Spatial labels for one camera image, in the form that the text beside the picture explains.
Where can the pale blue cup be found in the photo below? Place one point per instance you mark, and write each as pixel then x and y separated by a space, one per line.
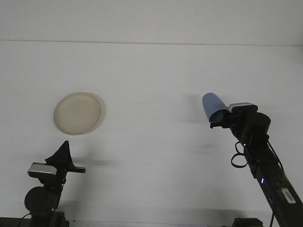
pixel 211 104

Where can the pale round plate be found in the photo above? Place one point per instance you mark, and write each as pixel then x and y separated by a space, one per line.
pixel 78 113

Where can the dark brown base board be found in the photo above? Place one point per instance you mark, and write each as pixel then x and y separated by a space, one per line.
pixel 9 222

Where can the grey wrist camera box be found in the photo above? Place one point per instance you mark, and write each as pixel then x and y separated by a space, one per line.
pixel 241 106
pixel 42 169

